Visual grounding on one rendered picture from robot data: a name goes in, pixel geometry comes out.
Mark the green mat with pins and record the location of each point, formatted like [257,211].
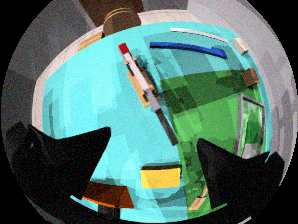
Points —
[204,105]

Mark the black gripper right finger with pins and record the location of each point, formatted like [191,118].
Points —
[224,172]

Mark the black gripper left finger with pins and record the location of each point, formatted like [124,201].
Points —
[74,158]

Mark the white flat bar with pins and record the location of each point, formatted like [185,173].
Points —
[197,33]

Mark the small white cube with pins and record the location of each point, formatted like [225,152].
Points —
[238,44]

